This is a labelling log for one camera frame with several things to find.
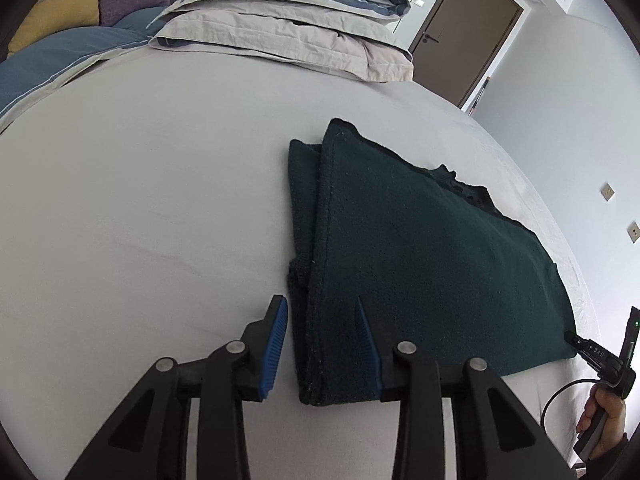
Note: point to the yellow patterned cushion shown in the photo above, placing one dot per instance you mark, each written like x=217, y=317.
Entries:
x=55, y=10

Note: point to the small blue pillow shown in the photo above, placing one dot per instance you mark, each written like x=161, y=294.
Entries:
x=140, y=19

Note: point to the person's right hand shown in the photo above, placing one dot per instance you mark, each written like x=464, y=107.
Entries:
x=614, y=425

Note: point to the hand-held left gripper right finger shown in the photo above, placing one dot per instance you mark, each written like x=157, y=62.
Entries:
x=368, y=342

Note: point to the large blue pillow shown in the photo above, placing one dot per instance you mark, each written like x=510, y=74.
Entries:
x=50, y=60

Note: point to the dark green sweater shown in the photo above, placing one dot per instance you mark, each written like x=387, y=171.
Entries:
x=425, y=260

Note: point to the wall socket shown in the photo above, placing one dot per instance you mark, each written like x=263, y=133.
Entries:
x=607, y=191
x=634, y=231

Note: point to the stick leaning by door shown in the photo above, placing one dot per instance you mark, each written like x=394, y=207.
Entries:
x=479, y=95

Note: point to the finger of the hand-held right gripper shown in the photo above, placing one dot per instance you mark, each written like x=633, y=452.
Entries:
x=572, y=338

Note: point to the brown door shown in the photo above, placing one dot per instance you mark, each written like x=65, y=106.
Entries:
x=465, y=25

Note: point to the person's right forearm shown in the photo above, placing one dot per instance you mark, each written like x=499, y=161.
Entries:
x=617, y=462

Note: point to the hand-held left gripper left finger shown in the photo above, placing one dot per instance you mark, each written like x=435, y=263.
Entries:
x=274, y=345

